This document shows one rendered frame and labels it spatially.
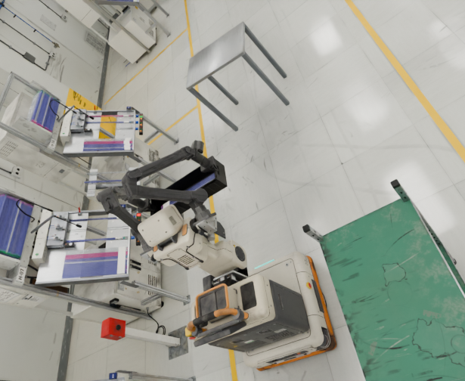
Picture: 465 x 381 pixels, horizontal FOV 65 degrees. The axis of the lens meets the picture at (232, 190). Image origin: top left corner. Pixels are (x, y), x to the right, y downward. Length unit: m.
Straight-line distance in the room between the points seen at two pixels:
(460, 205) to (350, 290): 1.26
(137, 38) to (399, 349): 6.61
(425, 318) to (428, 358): 0.13
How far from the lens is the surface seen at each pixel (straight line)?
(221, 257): 2.22
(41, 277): 3.36
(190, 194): 1.95
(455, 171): 2.84
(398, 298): 1.61
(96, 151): 4.10
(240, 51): 3.46
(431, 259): 1.62
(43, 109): 4.33
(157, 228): 1.98
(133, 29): 7.23
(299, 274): 2.61
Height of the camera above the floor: 2.47
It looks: 42 degrees down
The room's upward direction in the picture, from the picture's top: 56 degrees counter-clockwise
